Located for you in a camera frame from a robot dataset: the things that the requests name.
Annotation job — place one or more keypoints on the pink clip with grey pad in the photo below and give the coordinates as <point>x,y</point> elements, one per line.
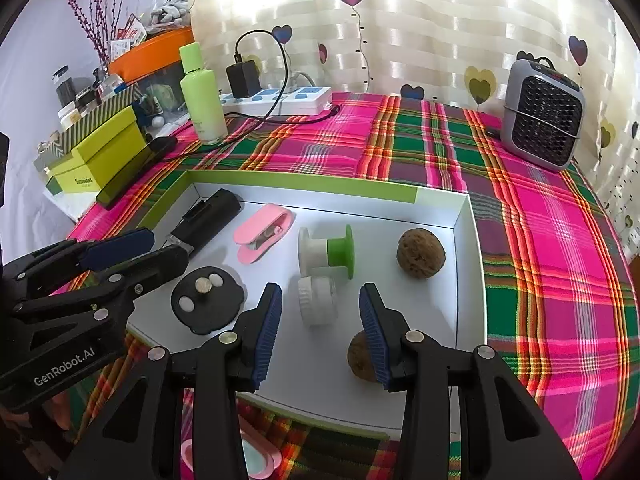
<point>252,455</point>

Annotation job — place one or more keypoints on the black bike light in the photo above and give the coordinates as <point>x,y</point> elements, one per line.
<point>205,220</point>

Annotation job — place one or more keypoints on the black smartphone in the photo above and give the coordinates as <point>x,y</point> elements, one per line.
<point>132,175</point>

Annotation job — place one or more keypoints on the small white jar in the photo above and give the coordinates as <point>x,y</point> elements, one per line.
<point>316,302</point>

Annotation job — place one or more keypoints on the plain pink clip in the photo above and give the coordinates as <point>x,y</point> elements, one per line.
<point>257,222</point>

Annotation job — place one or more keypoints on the white power strip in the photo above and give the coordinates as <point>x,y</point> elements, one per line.
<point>300,102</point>

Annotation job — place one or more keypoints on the chevron striped box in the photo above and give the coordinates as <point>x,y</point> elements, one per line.
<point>95,117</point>

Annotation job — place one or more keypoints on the grey panda gadget black base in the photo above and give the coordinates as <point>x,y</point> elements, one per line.
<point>215,310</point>

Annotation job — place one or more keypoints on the grey desktop heater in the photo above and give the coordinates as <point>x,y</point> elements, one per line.
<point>545,115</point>

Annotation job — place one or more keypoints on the purple decorative branches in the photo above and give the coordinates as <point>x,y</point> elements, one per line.
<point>95,20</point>

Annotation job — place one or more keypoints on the plaid tablecloth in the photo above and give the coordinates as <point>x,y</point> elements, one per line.
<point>540,240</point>

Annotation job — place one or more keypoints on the crumpled white plastic bag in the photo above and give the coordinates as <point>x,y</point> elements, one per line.
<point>170,7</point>

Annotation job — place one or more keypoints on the dark glass jar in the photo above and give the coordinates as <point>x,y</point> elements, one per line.
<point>64,87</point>

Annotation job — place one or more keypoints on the light green lotion bottle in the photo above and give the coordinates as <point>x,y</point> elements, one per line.
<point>202,100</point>

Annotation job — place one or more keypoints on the brown walnut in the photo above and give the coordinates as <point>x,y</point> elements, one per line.
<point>420,252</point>
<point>361,357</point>

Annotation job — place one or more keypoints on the heart print curtain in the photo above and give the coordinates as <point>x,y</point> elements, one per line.
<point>425,25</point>

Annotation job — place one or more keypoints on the pink clip with grey loops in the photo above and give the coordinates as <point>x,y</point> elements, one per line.
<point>187,455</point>

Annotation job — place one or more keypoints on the yellow-green storage box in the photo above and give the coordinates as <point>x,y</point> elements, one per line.
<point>105,152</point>

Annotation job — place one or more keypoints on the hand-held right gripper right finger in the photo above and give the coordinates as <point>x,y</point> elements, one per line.
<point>375,335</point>

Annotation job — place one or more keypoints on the green and white spool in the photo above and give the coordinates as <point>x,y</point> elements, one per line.
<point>335,252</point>

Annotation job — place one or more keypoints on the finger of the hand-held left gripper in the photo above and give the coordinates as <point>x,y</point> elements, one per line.
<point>155,265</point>
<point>117,249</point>

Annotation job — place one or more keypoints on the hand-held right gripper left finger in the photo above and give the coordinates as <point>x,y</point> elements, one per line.
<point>265,340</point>

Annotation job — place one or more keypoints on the orange storage box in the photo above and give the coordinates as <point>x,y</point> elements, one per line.
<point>150,50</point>

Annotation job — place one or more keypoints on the black charger plug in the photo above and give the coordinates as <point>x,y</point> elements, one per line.
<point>243,80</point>

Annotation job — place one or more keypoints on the green and white cardboard box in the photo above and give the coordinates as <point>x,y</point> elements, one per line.
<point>400,310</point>

